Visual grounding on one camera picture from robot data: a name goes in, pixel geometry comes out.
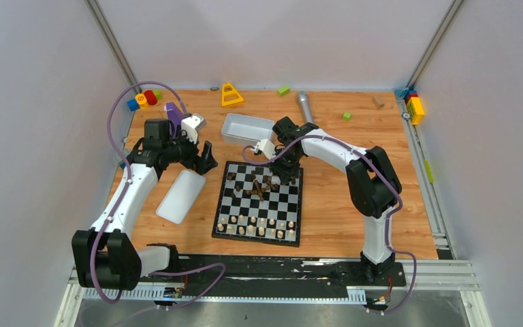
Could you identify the yellow cylinder block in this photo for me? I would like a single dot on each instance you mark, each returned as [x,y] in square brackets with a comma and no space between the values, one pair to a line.
[142,101]

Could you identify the black white chessboard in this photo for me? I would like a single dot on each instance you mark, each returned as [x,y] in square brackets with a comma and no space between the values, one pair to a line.
[254,206]

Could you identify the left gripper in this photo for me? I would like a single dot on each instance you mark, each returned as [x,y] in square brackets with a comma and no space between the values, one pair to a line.
[199,159]

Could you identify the silver microphone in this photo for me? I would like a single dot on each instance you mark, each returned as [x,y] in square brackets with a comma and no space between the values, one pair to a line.
[303,101]

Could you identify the green block in corner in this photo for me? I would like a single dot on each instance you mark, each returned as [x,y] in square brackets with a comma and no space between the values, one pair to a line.
[157,94]

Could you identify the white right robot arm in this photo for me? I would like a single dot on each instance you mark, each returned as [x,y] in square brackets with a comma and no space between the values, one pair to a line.
[374,187]

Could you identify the red cylinder block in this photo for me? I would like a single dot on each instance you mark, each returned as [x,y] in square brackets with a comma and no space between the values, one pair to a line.
[151,98]

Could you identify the green block near wall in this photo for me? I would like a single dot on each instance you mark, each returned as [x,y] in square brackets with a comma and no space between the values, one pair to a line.
[282,91]

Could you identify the blue toy block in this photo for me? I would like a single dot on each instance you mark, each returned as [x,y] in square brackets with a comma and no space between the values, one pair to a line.
[133,105]

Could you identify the yellow triangular toy block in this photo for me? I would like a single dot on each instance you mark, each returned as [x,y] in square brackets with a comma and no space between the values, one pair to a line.
[230,96]

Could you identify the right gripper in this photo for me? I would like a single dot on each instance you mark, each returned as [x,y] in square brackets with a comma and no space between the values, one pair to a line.
[287,175]

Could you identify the brown wooden block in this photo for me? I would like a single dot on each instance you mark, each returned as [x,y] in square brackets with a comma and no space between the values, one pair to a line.
[379,102]

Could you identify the white box lid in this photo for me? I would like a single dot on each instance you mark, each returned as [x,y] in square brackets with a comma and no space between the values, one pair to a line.
[181,196]

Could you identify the stacked coloured blocks right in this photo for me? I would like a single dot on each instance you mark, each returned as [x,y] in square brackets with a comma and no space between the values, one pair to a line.
[413,104]

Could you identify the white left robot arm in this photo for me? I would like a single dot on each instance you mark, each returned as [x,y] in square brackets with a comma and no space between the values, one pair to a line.
[104,254]

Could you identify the white rectangular box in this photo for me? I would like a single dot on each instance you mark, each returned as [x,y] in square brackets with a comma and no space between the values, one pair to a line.
[246,130]

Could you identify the purple metronome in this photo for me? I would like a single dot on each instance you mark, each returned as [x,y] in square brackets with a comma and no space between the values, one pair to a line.
[174,114]

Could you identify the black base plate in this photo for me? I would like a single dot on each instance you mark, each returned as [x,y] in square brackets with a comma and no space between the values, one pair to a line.
[249,276]

